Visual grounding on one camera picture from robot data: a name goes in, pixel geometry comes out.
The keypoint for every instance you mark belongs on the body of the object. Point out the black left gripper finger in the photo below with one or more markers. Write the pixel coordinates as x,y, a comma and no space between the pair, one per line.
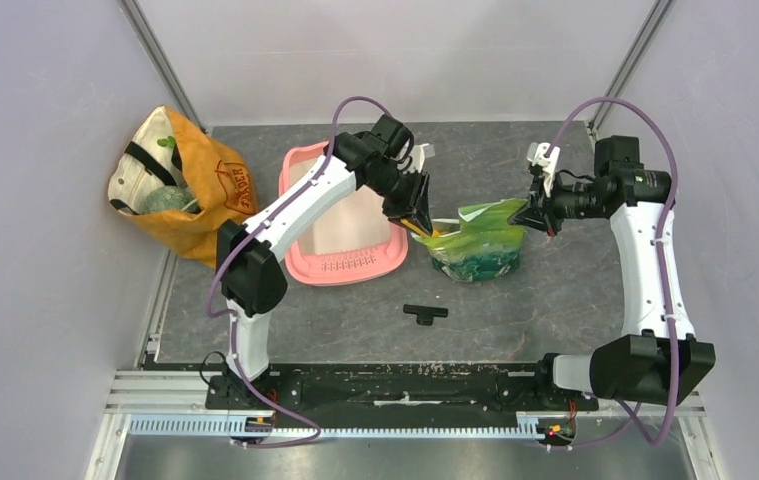
419,199
404,216

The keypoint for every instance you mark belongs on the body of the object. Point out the orange paper tote bag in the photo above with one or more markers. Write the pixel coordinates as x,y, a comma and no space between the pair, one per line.
168,149

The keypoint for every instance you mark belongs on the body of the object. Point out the white slotted cable duct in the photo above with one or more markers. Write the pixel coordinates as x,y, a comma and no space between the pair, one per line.
252,428

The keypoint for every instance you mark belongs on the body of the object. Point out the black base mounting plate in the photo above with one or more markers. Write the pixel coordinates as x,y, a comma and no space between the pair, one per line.
416,394

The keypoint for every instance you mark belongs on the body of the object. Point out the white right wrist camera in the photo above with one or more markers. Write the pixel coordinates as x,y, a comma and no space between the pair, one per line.
543,158

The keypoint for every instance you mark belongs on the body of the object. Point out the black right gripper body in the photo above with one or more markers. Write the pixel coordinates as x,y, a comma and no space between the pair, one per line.
574,201

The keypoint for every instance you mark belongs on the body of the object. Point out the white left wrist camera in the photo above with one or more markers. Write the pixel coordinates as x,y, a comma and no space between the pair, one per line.
418,156

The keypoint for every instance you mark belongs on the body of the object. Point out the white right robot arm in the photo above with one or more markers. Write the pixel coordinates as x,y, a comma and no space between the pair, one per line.
657,359

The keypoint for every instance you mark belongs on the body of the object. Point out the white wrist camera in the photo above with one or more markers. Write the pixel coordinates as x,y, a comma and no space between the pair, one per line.
418,156
543,158

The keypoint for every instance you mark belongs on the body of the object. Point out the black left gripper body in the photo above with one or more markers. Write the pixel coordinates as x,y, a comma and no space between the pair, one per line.
400,191

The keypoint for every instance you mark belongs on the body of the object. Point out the pink plastic litter box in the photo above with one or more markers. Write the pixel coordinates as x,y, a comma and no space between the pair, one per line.
352,242

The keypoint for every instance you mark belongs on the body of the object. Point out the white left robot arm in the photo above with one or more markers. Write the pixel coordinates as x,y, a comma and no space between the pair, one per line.
249,255

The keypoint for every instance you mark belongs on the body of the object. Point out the black bag clip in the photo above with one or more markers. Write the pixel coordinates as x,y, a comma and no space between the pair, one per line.
425,315

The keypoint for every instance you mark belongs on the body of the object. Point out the yellow plastic scoop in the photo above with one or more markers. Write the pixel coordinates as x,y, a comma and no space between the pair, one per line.
439,228

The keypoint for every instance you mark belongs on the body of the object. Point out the green cat litter bag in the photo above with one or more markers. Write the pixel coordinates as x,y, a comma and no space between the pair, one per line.
478,244

